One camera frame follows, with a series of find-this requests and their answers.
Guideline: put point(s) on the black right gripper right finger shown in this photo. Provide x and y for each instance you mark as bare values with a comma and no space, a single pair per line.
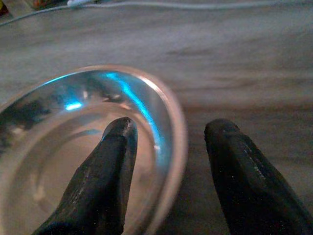
249,191

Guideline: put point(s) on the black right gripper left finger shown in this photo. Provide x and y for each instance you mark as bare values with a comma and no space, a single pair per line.
102,183

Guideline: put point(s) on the shiny steel bowl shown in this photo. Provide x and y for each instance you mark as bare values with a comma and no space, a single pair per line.
49,137

